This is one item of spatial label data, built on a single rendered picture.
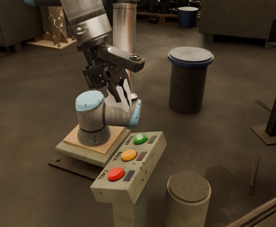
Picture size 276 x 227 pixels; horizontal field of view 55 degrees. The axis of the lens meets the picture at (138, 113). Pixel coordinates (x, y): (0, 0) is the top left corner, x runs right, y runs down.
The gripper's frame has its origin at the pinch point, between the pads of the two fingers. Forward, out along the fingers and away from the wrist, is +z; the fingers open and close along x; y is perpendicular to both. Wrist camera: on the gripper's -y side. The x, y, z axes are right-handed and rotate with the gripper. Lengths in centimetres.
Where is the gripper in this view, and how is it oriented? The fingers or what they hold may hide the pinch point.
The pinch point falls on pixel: (129, 108)
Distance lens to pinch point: 71.3
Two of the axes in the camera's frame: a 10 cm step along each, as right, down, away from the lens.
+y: -8.7, 1.0, 4.9
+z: 3.1, 8.7, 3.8
